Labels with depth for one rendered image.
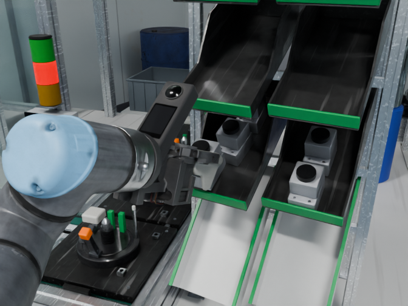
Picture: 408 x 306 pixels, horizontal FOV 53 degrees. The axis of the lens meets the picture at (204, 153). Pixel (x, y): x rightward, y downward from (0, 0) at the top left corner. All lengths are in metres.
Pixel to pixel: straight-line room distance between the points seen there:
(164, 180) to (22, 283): 0.24
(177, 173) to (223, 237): 0.31
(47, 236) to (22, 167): 0.08
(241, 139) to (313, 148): 0.12
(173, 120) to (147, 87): 2.36
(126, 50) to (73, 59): 0.72
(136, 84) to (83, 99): 1.78
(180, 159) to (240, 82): 0.20
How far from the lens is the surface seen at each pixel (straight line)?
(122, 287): 0.87
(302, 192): 0.66
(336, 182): 0.72
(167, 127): 0.51
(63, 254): 0.99
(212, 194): 0.68
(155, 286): 0.89
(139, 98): 2.93
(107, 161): 0.40
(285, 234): 0.81
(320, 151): 0.70
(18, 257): 0.38
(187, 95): 0.54
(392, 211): 1.41
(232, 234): 0.81
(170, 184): 0.54
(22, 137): 0.39
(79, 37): 4.51
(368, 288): 1.09
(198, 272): 0.82
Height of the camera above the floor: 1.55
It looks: 24 degrees down
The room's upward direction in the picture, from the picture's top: straight up
